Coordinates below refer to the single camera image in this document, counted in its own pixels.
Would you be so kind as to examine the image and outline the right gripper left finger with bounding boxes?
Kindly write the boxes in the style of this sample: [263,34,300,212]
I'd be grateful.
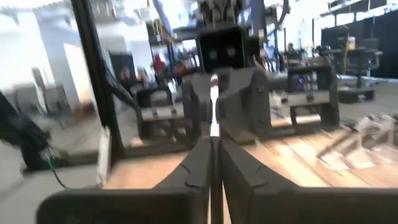
[37,136,215,224]

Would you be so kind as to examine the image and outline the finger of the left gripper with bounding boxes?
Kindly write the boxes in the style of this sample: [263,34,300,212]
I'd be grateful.
[217,70,271,138]
[182,74,215,144]

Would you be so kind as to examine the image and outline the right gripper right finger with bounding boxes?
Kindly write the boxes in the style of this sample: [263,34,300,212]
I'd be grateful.
[219,138,398,224]

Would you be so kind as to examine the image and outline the thin black makeup brush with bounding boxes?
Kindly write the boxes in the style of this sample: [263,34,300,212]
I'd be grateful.
[210,73,220,138]

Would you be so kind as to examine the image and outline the person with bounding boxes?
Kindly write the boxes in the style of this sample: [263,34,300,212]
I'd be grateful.
[153,54,166,76]
[119,67,132,91]
[284,42,299,60]

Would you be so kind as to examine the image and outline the clear acrylic container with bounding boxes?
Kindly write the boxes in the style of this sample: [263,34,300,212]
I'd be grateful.
[317,113,398,175]

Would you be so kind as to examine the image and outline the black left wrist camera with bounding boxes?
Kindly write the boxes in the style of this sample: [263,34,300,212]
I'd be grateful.
[195,26,249,71]

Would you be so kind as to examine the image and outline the silver aluminium bracket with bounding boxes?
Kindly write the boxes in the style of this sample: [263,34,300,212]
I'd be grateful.
[96,126,112,187]

